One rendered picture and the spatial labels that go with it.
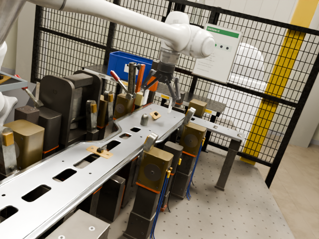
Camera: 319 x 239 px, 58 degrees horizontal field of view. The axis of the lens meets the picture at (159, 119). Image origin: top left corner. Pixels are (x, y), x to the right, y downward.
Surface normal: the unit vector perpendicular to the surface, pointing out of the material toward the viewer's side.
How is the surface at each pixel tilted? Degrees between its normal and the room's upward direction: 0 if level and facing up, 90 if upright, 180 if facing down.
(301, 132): 90
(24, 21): 90
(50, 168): 0
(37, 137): 90
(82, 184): 0
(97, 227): 0
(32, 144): 90
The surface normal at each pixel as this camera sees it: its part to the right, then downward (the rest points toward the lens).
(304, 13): -0.36, 0.25
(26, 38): -0.05, 0.34
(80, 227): 0.22, -0.91
